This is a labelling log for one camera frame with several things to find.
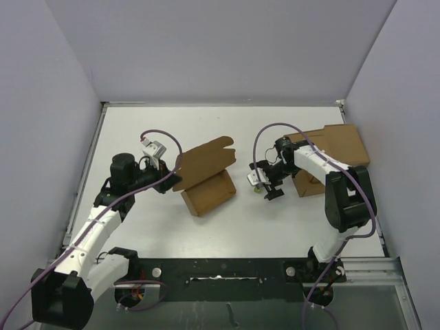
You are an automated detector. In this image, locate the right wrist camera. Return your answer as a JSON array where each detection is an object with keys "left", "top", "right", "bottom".
[{"left": 247, "top": 168, "right": 268, "bottom": 188}]

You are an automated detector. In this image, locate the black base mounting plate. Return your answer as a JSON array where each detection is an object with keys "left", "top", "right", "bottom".
[{"left": 114, "top": 258, "right": 347, "bottom": 307}]

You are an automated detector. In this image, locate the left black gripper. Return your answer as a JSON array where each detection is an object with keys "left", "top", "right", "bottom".
[{"left": 128, "top": 157, "right": 182, "bottom": 193}]

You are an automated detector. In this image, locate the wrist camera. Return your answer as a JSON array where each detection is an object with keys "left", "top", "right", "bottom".
[
  {"left": 247, "top": 168, "right": 268, "bottom": 188},
  {"left": 141, "top": 138, "right": 166, "bottom": 166}
]

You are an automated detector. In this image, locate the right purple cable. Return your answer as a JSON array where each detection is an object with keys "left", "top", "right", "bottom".
[{"left": 252, "top": 122, "right": 376, "bottom": 330}]

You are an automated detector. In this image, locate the brown cardboard box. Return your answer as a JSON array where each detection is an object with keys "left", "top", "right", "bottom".
[{"left": 173, "top": 136, "right": 237, "bottom": 217}]

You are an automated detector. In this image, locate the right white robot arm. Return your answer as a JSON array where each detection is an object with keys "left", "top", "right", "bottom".
[{"left": 247, "top": 137, "right": 377, "bottom": 281}]

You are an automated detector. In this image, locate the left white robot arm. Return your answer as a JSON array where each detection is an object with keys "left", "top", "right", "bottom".
[{"left": 31, "top": 153, "right": 182, "bottom": 329}]

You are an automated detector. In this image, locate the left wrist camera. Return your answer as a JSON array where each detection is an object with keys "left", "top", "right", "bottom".
[{"left": 141, "top": 138, "right": 166, "bottom": 166}]

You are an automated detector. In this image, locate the flat cardboard stack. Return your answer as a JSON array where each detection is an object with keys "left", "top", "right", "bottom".
[{"left": 292, "top": 124, "right": 370, "bottom": 197}]

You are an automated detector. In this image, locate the purple cable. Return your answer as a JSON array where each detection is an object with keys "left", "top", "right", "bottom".
[
  {"left": 0, "top": 129, "right": 184, "bottom": 330},
  {"left": 252, "top": 122, "right": 376, "bottom": 330}
]

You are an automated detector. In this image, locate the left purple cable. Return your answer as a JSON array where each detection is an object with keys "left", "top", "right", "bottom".
[{"left": 0, "top": 129, "right": 184, "bottom": 330}]

